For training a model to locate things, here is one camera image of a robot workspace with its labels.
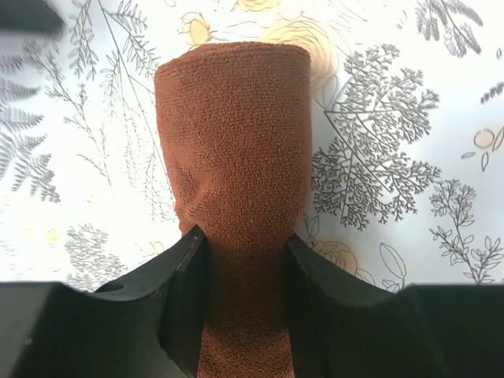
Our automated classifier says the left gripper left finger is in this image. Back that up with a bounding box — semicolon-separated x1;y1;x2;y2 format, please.
1;228;206;377

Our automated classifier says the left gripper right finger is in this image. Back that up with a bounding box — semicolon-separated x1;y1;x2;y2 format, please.
285;236;503;378

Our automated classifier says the brown towel pile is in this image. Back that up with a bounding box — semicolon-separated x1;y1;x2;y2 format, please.
154;42;312;377

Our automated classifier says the floral patterned table mat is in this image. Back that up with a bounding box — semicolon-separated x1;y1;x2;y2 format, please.
1;1;503;292

